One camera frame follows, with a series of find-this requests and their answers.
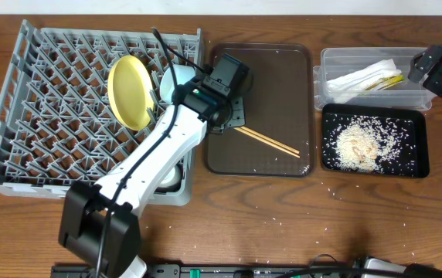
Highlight light blue bowl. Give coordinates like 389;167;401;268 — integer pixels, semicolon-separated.
158;63;197;105

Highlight green chopstick wrapper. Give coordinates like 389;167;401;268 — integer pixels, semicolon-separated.
367;75;404;91

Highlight cream plastic cup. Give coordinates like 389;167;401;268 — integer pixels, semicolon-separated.
155;165;182;193

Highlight yellow plate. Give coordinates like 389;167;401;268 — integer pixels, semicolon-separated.
107;55;154;131

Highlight white napkin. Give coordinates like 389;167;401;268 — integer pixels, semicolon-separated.
326;59;402;103

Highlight rice leftovers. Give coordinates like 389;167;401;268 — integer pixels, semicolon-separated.
322;113;418;177

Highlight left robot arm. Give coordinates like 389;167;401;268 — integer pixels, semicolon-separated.
59;82;245;277

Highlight black waste tray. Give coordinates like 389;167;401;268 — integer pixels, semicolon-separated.
321;104;430;178

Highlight brown serving tray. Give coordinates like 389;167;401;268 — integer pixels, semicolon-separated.
203;42;316;178

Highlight clear plastic bin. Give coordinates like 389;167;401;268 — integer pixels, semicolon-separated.
313;47;436;111

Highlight grey dish rack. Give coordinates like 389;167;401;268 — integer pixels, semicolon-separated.
0;22;204;198

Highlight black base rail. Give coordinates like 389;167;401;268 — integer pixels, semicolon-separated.
49;262;365;278

